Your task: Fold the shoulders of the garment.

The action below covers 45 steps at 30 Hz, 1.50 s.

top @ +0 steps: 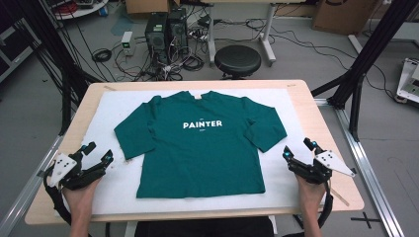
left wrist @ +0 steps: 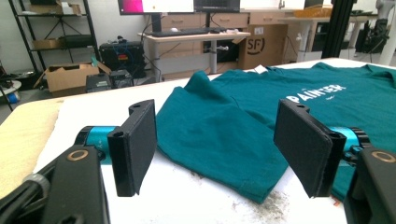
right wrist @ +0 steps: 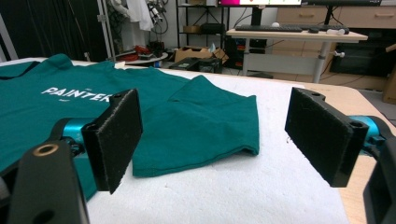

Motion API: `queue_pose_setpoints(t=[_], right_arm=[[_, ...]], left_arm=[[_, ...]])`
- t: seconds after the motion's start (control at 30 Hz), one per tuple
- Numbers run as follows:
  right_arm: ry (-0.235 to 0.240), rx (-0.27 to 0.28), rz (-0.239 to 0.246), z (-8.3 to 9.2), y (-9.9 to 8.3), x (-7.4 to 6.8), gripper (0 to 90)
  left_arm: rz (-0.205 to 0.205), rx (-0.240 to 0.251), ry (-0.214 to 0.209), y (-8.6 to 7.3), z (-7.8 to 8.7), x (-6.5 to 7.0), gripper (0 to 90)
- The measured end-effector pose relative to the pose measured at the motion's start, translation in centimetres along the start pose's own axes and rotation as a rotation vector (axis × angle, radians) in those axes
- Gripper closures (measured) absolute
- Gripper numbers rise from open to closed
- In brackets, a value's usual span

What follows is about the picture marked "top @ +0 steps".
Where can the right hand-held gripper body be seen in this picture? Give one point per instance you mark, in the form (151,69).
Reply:
(329,161)

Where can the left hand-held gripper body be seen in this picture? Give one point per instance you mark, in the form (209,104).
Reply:
(62,168)

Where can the green t-shirt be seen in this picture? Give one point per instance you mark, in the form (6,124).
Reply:
(197,158)

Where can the person's left hand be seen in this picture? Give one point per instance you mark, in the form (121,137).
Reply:
(80,197)

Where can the person's right hand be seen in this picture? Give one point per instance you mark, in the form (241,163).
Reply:
(309,196)

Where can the black tape piece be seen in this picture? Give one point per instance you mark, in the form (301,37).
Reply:
(353,171)
(41,173)

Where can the white foam mat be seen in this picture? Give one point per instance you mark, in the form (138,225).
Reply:
(122,184)

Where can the thin wooden stick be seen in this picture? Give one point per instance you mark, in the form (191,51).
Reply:
(341,197)

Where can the black tape cross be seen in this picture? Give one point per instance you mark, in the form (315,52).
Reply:
(365,220)

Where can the black round stool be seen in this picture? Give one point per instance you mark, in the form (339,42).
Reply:
(237,61)

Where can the person's dark trousers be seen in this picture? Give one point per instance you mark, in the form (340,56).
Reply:
(204,227)

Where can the white machine part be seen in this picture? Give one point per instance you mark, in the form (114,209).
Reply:
(408,82)

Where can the small white device green light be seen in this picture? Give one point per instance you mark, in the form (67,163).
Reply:
(126,41)

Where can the black computer tower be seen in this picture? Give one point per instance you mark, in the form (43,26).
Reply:
(178,29)
(156,36)

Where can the large cardboard box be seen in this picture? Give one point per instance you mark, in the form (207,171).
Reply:
(342,16)

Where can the round white table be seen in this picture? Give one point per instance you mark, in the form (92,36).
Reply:
(82,10)

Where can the small cardboard box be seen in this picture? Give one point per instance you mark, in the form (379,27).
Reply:
(146,6)

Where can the aluminium rail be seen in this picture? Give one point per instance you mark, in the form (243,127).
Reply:
(369,177)
(23,200)

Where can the black metal frame post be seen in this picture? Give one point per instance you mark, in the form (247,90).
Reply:
(52,49)
(369,56)

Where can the white desk frame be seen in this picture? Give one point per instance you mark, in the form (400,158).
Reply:
(267,39)

